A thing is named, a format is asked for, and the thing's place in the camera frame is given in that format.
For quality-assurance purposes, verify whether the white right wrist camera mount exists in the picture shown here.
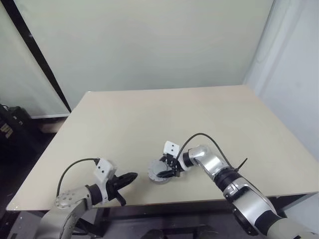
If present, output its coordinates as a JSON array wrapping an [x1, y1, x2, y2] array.
[[163, 140, 181, 159]]

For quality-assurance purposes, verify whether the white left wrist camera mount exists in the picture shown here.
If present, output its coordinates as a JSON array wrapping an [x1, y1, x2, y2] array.
[[94, 158, 118, 186]]

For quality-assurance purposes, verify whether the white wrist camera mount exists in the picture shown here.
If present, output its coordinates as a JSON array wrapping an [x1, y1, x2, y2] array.
[[163, 140, 181, 159], [94, 158, 118, 186]]

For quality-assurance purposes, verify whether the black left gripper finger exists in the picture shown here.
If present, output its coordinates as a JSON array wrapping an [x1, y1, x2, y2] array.
[[116, 171, 139, 183], [116, 177, 136, 190]]

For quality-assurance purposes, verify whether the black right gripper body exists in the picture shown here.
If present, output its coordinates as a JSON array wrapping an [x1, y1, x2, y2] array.
[[165, 154, 181, 178]]

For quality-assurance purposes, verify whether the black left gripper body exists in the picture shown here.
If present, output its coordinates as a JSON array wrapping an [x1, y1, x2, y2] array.
[[106, 175, 127, 207]]

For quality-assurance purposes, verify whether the black equipment case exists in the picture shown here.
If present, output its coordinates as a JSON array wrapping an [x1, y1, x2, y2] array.
[[0, 104, 38, 165]]

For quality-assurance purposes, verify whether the small grey round object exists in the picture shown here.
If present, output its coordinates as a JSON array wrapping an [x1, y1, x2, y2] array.
[[148, 159, 168, 180]]

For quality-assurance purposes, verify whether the black table frame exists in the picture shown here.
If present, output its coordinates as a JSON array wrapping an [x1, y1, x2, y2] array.
[[74, 194, 318, 239]]

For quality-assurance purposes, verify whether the black zip tie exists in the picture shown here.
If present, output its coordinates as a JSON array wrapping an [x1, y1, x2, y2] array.
[[235, 157, 248, 173]]

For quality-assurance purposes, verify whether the black wall strip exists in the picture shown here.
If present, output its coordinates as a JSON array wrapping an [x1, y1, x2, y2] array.
[[0, 0, 72, 118]]

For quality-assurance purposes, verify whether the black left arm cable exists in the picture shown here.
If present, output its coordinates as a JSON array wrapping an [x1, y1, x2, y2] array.
[[57, 158, 101, 197]]

